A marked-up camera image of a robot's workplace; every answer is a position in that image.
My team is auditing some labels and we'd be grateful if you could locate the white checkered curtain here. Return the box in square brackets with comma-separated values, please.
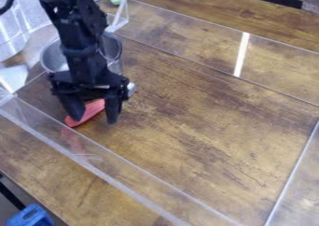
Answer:
[0, 0, 57, 62]

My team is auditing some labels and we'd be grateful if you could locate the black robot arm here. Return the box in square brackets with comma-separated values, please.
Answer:
[38, 0, 129, 124]

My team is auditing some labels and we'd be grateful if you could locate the pink handled metal spoon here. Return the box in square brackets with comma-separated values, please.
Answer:
[64, 82, 137, 128]

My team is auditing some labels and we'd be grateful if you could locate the clear acrylic barrier wall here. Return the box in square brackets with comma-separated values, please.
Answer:
[0, 94, 237, 226]

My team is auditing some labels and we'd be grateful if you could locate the stainless steel pot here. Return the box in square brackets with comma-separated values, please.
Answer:
[40, 32, 122, 75]

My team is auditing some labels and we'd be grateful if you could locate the blue plastic crate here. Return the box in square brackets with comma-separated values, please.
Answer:
[5, 204, 54, 226]

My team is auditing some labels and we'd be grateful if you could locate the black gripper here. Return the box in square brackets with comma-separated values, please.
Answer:
[46, 50, 129, 124]

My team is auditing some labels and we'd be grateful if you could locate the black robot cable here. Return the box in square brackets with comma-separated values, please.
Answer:
[0, 0, 20, 16]

